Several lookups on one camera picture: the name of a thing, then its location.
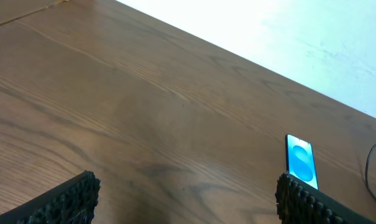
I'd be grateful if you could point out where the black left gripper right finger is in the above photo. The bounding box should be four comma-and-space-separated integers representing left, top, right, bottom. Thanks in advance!
275, 173, 374, 224

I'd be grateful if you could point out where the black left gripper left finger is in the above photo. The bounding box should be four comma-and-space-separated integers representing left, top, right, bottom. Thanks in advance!
0, 171, 100, 224

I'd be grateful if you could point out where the blue Galaxy smartphone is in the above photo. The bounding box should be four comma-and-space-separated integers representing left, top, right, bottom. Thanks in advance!
285, 134, 319, 190

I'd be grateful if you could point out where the black USB charging cable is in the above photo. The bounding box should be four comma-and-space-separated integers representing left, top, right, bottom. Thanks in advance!
364, 140, 376, 214

